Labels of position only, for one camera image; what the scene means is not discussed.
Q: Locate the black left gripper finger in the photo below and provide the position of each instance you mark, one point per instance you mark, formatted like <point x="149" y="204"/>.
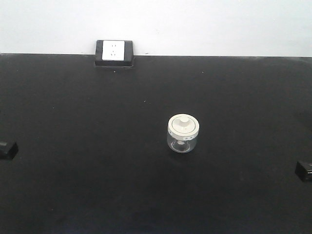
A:
<point x="8" y="150"/>

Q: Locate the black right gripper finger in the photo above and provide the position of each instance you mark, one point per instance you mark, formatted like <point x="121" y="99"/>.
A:
<point x="304" y="171"/>

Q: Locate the black white power socket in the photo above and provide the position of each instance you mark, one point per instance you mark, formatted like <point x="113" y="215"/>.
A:
<point x="114" y="53"/>

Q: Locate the glass jar with cream lid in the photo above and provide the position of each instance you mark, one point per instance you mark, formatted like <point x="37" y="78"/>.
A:
<point x="182" y="132"/>

